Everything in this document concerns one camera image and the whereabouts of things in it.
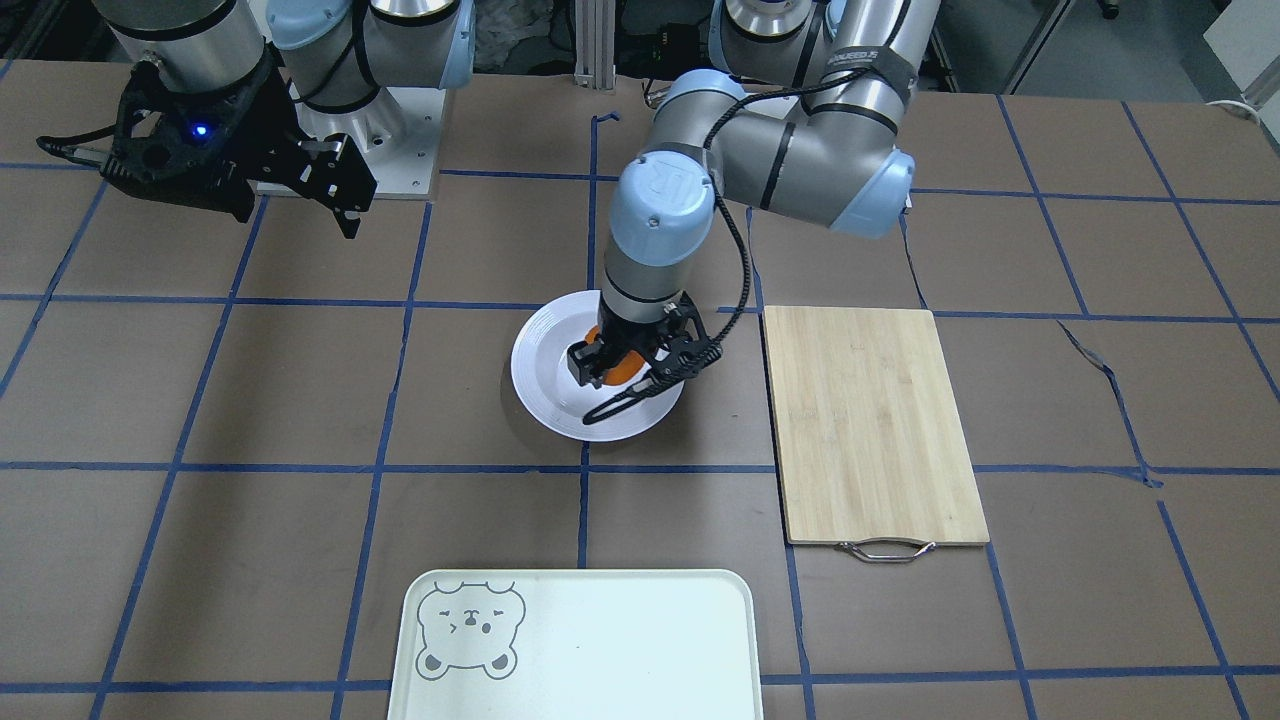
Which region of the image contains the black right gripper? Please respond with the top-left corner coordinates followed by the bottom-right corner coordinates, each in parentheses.
top-left (242, 135), bottom-right (378, 240)

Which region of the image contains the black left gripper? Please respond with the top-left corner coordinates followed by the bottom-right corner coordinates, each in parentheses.
top-left (566, 300), bottom-right (669, 389)

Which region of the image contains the orange fruit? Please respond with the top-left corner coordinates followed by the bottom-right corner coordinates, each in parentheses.
top-left (602, 350), bottom-right (646, 387)

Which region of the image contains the white round plate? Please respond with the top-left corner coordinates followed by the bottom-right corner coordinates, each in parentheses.
top-left (509, 290), bottom-right (684, 442)

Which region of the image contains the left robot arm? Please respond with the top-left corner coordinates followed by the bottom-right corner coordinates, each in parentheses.
top-left (567, 1), bottom-right (940, 387)

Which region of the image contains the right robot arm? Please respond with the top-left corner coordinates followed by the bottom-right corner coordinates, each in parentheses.
top-left (67, 1), bottom-right (476, 238)

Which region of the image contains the cream bear tray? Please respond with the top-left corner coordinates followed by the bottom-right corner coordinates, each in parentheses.
top-left (387, 569), bottom-right (764, 719)

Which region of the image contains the bamboo cutting board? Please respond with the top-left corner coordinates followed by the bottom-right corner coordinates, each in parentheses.
top-left (762, 305), bottom-right (989, 561)

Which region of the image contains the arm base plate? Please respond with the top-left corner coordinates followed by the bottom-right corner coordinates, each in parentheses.
top-left (297, 87), bottom-right (452, 200)

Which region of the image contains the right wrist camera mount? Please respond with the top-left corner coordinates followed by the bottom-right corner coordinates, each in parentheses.
top-left (38, 45), bottom-right (301, 224)

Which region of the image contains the aluminium frame post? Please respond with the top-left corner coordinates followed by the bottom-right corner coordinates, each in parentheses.
top-left (572, 0), bottom-right (618, 94)

